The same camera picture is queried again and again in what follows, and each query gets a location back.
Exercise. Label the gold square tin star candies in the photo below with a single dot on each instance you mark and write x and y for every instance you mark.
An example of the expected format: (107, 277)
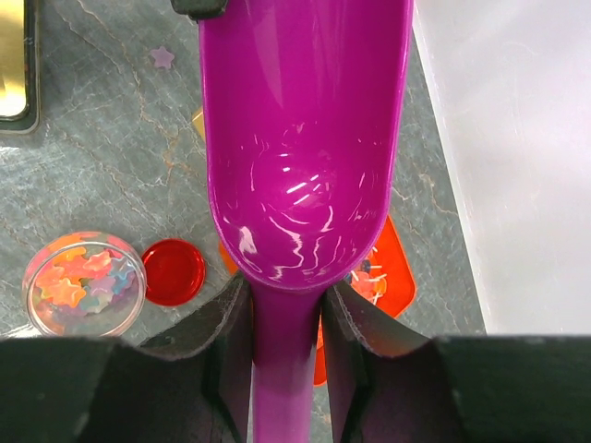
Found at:
(20, 73)

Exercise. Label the purple star candy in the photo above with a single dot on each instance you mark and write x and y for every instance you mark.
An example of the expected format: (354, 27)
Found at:
(162, 58)

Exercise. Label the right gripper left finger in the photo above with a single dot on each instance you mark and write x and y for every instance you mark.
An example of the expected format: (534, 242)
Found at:
(219, 333)

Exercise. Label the red jar lid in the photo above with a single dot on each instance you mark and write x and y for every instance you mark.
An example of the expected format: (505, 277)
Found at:
(175, 272)

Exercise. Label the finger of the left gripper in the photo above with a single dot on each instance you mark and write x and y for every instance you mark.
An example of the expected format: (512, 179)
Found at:
(199, 9)

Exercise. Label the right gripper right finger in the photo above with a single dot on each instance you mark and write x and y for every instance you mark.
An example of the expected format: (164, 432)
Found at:
(354, 332)

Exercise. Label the clear plastic jar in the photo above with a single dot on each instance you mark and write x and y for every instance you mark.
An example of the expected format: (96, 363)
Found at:
(84, 284)

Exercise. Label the purple plastic scoop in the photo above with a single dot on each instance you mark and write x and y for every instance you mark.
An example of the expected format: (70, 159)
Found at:
(302, 103)

